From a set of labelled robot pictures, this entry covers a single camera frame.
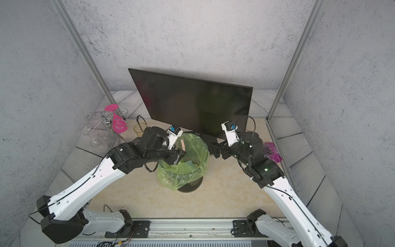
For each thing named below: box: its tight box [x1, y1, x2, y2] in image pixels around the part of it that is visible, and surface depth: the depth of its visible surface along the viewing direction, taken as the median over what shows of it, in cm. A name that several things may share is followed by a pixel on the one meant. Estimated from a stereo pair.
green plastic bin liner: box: [157, 132, 210, 191], surface depth 69 cm
